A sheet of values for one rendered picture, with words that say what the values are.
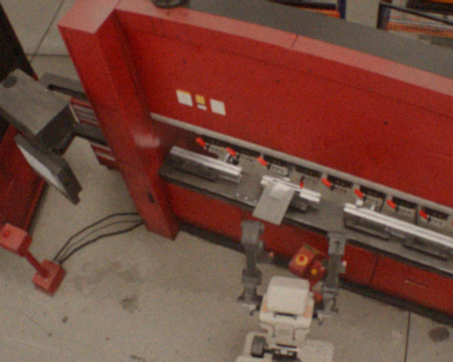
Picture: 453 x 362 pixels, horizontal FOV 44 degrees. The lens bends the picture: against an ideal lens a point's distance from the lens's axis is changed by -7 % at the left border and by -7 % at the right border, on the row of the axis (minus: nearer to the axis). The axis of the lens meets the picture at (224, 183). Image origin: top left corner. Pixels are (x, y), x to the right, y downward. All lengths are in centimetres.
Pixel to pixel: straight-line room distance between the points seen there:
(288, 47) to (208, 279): 239
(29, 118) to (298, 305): 172
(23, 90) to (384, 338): 300
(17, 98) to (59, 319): 207
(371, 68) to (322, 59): 23
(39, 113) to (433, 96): 200
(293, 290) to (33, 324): 248
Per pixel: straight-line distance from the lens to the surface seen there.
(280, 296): 308
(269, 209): 372
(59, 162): 349
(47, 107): 326
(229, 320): 450
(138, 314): 464
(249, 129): 339
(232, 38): 283
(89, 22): 308
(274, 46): 276
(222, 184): 399
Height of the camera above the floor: 424
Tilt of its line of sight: 58 degrees down
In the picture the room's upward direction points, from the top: 11 degrees counter-clockwise
